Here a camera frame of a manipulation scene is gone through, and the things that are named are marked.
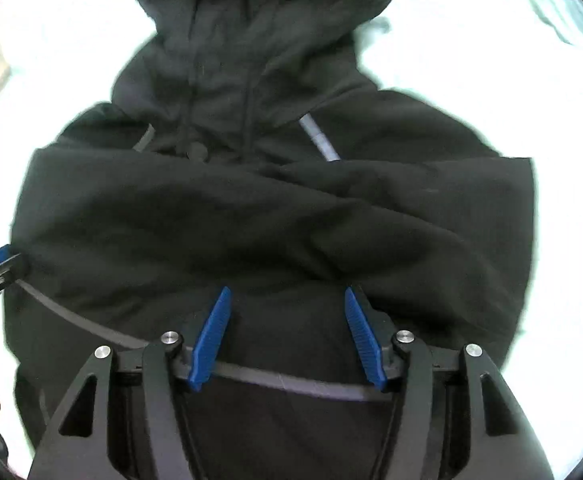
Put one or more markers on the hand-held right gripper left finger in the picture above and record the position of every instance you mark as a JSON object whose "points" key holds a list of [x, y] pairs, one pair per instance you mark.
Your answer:
{"points": [[211, 332]]}

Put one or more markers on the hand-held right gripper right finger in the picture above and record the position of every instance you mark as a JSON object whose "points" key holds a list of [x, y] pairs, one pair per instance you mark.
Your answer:
{"points": [[364, 332]]}

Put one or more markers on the black hoodie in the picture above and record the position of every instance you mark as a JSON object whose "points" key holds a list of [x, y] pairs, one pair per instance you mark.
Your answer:
{"points": [[271, 210]]}

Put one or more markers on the green pillow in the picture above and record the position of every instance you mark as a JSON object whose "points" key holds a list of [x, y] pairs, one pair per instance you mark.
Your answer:
{"points": [[566, 20]]}

